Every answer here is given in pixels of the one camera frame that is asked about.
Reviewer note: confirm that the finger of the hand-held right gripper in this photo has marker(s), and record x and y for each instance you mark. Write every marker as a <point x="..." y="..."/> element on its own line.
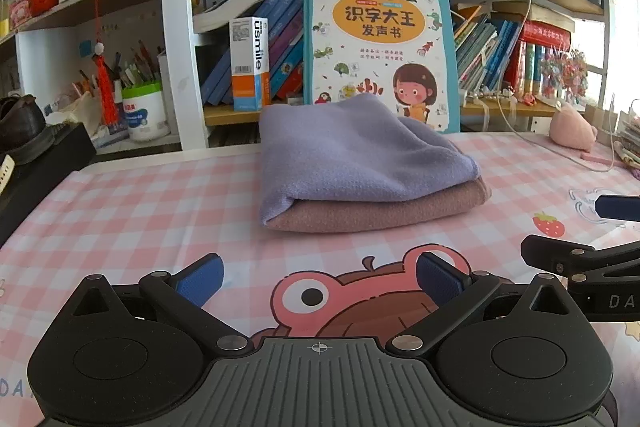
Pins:
<point x="550" y="252"/>
<point x="617" y="207"/>

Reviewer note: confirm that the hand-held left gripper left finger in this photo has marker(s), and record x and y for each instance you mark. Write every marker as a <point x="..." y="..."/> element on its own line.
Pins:
<point x="200" y="279"/>

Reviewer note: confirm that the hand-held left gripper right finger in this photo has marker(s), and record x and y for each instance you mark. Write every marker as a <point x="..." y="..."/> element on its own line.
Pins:
<point x="440" y="277"/>

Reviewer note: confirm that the purple and pink sweater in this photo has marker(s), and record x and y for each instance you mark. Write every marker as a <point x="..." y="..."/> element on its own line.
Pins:
<point x="350" y="157"/>

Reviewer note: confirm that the pink stick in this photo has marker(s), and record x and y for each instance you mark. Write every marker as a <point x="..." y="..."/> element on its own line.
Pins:
<point x="595" y="158"/>

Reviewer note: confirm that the stack of notebooks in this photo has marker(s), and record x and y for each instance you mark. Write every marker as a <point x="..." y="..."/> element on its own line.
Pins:
<point x="631" y="147"/>

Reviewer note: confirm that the beige paper bag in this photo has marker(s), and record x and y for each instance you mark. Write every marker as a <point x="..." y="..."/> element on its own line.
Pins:
<point x="602" y="122"/>

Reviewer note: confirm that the pink checked table mat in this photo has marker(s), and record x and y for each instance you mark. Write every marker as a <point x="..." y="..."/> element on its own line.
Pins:
<point x="150" y="207"/>

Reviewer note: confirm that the pink plush toy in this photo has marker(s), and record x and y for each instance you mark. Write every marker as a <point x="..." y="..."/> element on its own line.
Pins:
<point x="570" y="129"/>

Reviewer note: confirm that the colourful bead ornament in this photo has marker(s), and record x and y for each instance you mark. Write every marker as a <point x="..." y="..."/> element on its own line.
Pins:
<point x="565" y="72"/>

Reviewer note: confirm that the pearl strand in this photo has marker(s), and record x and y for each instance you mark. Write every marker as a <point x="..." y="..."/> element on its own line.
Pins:
<point x="490" y="93"/>

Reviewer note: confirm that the row of thick dictionaries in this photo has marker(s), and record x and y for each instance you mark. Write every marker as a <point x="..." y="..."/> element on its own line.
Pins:
<point x="520" y="67"/>

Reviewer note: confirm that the white jar with green rim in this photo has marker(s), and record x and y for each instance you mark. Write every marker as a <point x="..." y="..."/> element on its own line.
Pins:
<point x="145" y="114"/>

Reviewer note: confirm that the black box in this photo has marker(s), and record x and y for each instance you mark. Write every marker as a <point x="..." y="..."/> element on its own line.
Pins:
<point x="45" y="187"/>

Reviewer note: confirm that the red thick book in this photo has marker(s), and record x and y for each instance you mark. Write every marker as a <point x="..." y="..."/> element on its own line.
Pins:
<point x="545" y="36"/>

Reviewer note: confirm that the white cloth pouch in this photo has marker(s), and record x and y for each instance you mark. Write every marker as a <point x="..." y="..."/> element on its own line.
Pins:
<point x="75" y="114"/>

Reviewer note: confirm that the row of slim children's books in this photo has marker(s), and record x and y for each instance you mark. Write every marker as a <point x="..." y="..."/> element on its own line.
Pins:
<point x="480" y="52"/>

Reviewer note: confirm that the beige thick book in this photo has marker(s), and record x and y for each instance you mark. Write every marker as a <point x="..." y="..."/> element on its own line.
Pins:
<point x="540" y="14"/>

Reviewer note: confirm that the red tassel ornament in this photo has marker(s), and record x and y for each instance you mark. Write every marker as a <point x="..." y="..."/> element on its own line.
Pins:
<point x="105" y="92"/>

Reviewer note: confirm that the bunch of pens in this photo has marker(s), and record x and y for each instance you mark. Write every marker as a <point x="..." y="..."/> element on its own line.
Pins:
<point x="135" y="67"/>

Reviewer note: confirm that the white and orange box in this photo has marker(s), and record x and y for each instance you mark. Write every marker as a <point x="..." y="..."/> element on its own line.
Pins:
<point x="250" y="62"/>

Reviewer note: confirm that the brown leather shoe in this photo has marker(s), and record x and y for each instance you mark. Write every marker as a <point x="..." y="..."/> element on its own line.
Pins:
<point x="22" y="127"/>

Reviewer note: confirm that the stack of blue books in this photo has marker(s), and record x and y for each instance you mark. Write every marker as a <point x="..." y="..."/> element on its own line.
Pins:
<point x="285" y="47"/>

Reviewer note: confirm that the white and wooden bookshelf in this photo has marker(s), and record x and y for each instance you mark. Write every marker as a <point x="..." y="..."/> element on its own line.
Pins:
<point x="175" y="32"/>

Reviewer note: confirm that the teal children's picture book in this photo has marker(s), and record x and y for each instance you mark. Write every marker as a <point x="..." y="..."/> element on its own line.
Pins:
<point x="375" y="17"/>

